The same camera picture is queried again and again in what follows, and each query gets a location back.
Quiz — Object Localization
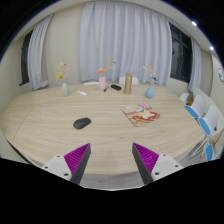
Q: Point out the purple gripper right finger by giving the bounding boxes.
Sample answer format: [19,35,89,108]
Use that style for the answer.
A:
[131,142,184,186]

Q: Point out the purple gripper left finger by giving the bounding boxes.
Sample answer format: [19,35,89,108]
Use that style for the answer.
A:
[41,142,92,186]

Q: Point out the black computer mouse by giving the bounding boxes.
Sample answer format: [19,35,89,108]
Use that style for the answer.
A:
[73,117,91,130]

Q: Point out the blue vase with flowers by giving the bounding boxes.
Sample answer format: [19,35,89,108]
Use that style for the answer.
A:
[144,65,154,98]

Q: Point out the white remote control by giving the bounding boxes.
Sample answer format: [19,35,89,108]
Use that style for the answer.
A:
[77,90,87,96]

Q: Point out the white blue chair near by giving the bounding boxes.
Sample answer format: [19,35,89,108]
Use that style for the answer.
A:
[203,114,224,163]

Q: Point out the white blue chair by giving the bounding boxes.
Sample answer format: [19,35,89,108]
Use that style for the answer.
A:
[203,114,224,163]
[185,95,206,119]
[185,105,219,158]

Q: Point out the white blue chair far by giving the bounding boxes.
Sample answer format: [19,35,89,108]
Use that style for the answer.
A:
[185,95,206,119]

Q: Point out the white chair far right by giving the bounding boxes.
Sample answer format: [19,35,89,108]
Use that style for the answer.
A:
[180,93,190,103]

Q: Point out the white blue chair middle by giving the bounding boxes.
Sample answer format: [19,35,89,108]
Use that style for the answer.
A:
[185,105,219,158]

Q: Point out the black remote case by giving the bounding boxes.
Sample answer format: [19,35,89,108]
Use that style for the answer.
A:
[111,84,121,91]

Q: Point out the pink vase with flowers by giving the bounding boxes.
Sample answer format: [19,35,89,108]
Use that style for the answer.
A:
[97,57,116,91]

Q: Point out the white chair behind table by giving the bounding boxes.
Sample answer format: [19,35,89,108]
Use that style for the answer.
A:
[119,76,139,85]

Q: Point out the copper thermos bottle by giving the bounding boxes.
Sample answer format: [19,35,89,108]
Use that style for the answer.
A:
[124,72,133,95]

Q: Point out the green vase with flowers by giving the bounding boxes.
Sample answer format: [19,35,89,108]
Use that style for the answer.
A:
[56,62,69,96]

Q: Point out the right white curtain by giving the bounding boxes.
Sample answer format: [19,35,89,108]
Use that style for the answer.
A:
[188,39,202,91]

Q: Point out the white curtain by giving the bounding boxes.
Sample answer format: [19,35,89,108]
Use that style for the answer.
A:
[27,15,53,90]
[188,39,202,91]
[79,1,172,85]

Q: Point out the left dark window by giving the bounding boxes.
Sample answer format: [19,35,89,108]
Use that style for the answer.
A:
[19,30,33,86]

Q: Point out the dark window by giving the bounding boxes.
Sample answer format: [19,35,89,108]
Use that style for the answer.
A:
[19,30,33,86]
[170,25,193,83]

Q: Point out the right dark window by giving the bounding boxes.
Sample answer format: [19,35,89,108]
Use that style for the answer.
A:
[170,25,193,83]

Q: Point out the left white curtain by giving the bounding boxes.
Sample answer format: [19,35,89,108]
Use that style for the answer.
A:
[27,15,53,90]

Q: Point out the centre white curtain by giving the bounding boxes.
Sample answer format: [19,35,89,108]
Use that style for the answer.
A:
[79,1,172,85]

